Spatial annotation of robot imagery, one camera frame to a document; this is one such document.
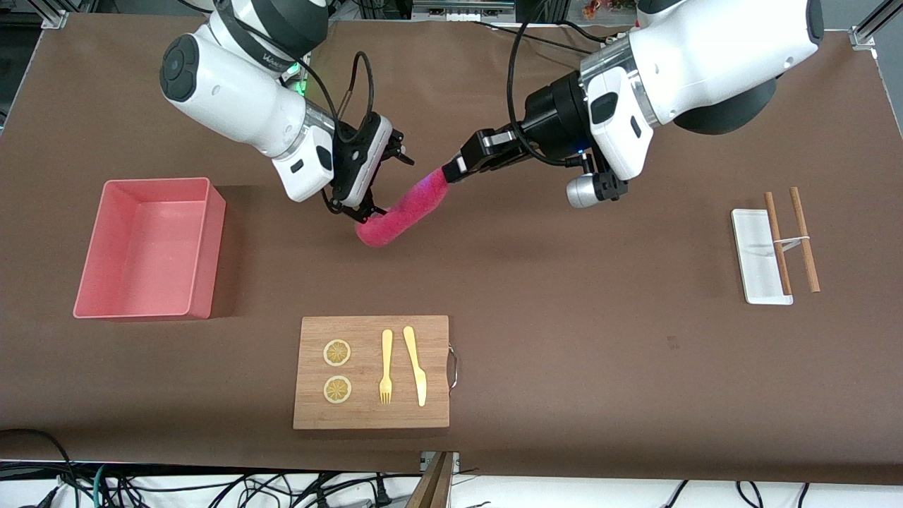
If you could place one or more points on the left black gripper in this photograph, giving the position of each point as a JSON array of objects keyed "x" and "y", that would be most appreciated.
[{"x": 552, "y": 113}]

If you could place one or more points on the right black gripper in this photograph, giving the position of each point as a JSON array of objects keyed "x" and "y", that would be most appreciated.
[{"x": 343, "y": 165}]

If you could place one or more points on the pink cloth with grey edge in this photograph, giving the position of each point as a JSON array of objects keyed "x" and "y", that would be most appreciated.
[{"x": 405, "y": 208}]

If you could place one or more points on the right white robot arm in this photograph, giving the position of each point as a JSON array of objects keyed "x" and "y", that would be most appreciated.
[{"x": 226, "y": 92}]

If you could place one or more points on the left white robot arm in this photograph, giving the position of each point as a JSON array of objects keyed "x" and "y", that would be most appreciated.
[{"x": 705, "y": 56}]

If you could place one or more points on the yellow fork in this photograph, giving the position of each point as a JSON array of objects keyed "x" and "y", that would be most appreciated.
[{"x": 386, "y": 353}]

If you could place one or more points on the lemon slice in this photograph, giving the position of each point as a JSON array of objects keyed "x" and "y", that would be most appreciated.
[
  {"x": 337, "y": 353},
  {"x": 337, "y": 389}
]

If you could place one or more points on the orange object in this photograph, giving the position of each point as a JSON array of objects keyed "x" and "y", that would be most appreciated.
[{"x": 600, "y": 8}]

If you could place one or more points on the yellow knife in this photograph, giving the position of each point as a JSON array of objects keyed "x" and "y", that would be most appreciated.
[{"x": 416, "y": 367}]

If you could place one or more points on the wooden cutting board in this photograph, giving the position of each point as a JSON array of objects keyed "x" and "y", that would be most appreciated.
[{"x": 370, "y": 416}]

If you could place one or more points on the pink plastic bin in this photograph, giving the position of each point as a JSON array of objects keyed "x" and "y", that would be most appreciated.
[{"x": 141, "y": 247}]

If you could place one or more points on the white rack tray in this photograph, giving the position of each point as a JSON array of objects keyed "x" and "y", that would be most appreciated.
[{"x": 755, "y": 261}]

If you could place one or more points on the wooden plank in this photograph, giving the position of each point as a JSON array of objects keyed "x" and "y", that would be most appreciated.
[{"x": 434, "y": 487}]

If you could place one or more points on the black power plug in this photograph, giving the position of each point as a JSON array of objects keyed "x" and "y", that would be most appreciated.
[{"x": 382, "y": 497}]

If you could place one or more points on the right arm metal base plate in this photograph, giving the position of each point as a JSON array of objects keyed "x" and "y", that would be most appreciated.
[{"x": 303, "y": 76}]

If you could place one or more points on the small metal bracket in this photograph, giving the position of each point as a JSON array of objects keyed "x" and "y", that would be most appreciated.
[{"x": 455, "y": 460}]

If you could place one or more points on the aluminium frame post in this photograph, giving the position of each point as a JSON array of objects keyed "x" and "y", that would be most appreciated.
[
  {"x": 871, "y": 25},
  {"x": 55, "y": 19}
]

